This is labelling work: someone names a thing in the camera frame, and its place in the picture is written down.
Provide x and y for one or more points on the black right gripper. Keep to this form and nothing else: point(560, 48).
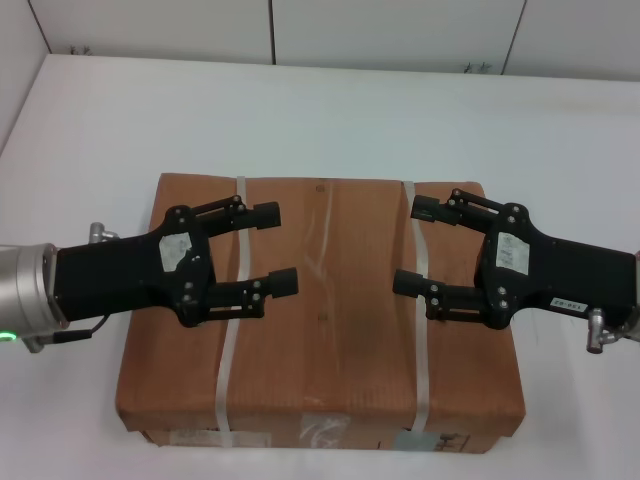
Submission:
point(550, 275)

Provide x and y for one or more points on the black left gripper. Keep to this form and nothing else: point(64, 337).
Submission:
point(125, 275)

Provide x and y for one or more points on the brown cardboard box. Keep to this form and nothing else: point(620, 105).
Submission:
point(325, 360)

